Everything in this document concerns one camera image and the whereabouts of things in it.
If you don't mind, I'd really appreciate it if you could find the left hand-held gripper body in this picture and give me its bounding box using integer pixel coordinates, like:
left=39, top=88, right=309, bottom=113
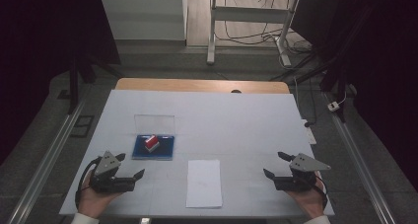
left=89, top=150, right=136, bottom=194

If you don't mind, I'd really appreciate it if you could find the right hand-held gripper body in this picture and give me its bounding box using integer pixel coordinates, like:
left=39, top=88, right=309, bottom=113
left=273, top=153, right=332, bottom=192

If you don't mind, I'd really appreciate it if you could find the red and white stamp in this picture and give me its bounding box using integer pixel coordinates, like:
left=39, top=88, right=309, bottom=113
left=144, top=134, right=161, bottom=154

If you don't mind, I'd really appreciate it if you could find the blue ink pad box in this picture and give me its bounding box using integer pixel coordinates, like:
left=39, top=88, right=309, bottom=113
left=131, top=113, right=176, bottom=161

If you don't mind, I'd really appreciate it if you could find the white paper sheet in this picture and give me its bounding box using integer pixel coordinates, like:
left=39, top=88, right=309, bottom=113
left=185, top=159, right=224, bottom=209

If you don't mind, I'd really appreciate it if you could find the person's right hand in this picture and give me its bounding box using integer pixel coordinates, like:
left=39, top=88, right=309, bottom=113
left=285, top=172, right=327, bottom=220

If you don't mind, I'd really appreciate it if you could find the person's left hand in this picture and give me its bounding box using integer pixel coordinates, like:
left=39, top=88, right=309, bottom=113
left=77, top=176, right=122, bottom=218

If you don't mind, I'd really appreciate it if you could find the black metal stand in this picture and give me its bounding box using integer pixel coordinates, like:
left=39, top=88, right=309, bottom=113
left=269, top=6, right=354, bottom=123
left=67, top=50, right=123, bottom=115

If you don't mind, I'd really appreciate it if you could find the wooden table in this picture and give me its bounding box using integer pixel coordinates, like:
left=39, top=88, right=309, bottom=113
left=115, top=78, right=291, bottom=95

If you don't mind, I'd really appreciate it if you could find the black curtain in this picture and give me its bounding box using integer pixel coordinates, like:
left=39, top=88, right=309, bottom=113
left=290, top=0, right=418, bottom=192
left=0, top=0, right=122, bottom=166

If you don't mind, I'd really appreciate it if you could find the white cabinet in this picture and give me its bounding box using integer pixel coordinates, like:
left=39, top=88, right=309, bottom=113
left=99, top=0, right=189, bottom=41

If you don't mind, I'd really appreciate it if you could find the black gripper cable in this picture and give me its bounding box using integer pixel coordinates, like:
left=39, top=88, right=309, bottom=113
left=74, top=156, right=104, bottom=209
left=314, top=174, right=329, bottom=210

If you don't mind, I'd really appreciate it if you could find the black floor frame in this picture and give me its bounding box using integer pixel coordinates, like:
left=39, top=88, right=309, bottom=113
left=69, top=114, right=96, bottom=139

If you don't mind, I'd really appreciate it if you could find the aluminium floor rail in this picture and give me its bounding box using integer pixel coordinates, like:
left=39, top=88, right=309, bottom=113
left=323, top=92, right=397, bottom=224
left=6, top=97, right=87, bottom=224

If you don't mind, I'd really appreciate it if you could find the tangle of floor cables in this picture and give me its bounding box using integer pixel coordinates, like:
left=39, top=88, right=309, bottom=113
left=215, top=0, right=314, bottom=54

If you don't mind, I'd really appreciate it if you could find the white desk frame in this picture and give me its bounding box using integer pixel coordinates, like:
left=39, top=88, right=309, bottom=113
left=206, top=0, right=301, bottom=67

